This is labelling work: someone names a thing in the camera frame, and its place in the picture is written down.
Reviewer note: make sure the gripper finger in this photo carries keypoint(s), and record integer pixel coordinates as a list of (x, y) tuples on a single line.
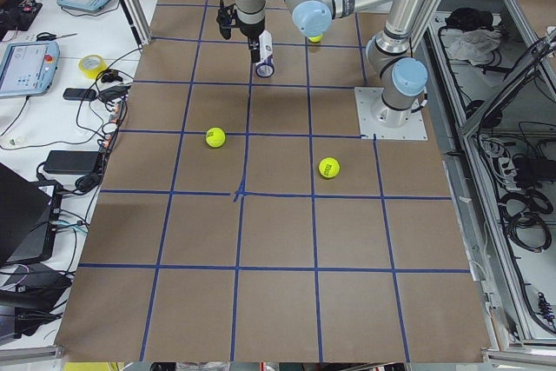
[(254, 50)]

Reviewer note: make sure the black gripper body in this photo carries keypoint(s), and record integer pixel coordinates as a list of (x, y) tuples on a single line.
[(250, 31)]

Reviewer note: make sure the Wilson tennis ball can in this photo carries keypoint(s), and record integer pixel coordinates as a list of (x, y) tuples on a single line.
[(265, 67)]

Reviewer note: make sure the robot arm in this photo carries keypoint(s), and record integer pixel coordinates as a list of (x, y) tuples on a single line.
[(403, 77)]

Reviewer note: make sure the tennis ball Wilson right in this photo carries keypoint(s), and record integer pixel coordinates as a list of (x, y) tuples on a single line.
[(315, 39)]

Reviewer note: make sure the tennis ball near gripper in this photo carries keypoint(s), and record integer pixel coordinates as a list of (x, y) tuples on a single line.
[(215, 137)]

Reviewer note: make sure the tennis ball Roland Garros centre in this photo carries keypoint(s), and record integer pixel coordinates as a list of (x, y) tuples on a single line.
[(329, 167)]

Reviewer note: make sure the yellow tape roll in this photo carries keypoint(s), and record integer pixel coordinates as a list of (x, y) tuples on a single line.
[(92, 66)]

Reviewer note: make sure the black phone device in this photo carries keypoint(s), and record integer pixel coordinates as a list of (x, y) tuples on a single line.
[(79, 94)]

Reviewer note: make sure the scissors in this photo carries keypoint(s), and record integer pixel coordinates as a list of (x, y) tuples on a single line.
[(47, 36)]

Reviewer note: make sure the white cloth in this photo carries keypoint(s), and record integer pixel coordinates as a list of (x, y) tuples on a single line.
[(474, 46)]

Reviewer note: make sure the grey power adapter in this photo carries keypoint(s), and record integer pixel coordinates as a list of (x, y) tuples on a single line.
[(71, 162)]

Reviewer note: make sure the teach pendant near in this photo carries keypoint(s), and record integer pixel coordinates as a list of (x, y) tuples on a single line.
[(28, 69)]

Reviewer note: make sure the black laptop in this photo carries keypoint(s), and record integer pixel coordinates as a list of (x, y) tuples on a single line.
[(28, 212)]

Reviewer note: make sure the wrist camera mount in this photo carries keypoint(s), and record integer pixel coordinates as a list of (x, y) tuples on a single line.
[(227, 20)]

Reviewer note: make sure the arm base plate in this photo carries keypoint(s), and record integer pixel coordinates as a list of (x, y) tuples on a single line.
[(378, 122)]

